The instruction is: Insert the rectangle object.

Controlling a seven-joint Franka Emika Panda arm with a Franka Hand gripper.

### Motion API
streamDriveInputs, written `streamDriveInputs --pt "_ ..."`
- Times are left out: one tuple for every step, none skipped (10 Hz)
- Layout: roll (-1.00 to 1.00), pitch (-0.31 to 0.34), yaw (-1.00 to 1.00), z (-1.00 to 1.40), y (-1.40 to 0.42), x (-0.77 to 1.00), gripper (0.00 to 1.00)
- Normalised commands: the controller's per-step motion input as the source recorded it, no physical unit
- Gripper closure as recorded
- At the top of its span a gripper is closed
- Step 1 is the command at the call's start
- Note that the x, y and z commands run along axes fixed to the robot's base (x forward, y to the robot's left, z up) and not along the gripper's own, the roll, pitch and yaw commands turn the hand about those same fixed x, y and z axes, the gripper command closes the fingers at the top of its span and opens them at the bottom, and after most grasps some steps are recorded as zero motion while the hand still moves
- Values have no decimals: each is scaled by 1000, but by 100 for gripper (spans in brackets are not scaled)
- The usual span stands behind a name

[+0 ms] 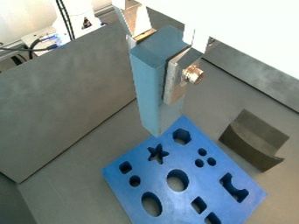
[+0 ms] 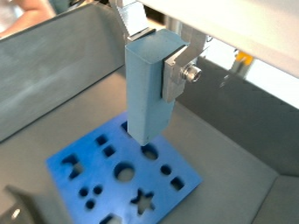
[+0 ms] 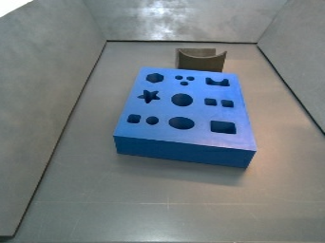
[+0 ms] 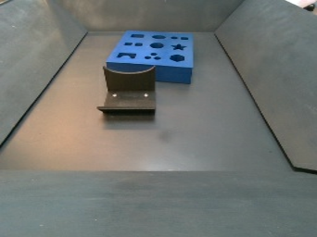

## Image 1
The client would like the black cable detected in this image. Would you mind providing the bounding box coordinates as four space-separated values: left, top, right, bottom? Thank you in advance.
0 0 76 60

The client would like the blue rectangular block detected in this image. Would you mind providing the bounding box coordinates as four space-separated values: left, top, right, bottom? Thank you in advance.
130 25 187 137

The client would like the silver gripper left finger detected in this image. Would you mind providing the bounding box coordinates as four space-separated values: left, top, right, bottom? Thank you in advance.
112 0 156 47

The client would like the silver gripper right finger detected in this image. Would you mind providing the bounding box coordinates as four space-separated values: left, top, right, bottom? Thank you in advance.
163 25 204 105

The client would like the blue shape sorting board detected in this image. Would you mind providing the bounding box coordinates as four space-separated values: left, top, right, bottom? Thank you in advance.
101 116 267 224

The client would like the dark grey angled bracket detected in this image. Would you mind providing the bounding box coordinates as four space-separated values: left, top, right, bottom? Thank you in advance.
219 109 290 172

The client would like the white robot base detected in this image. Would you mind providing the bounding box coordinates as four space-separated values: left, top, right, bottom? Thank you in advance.
21 0 103 50

